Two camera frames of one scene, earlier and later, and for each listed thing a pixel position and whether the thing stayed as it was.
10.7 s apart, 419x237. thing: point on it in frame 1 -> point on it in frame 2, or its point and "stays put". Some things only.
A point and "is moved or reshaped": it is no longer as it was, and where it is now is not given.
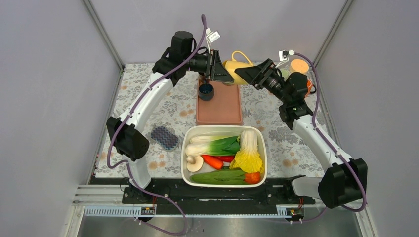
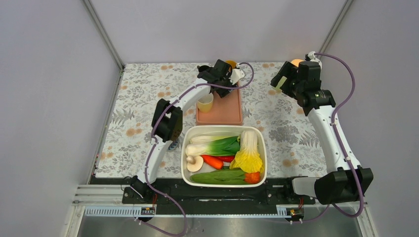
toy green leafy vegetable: [221, 176] stays put
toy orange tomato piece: [252, 177] stays put
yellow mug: [231, 66] is moved or reshaped
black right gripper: [258, 75] -> [288, 70]
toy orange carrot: [213, 162] stays put
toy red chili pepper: [228, 159] stays put
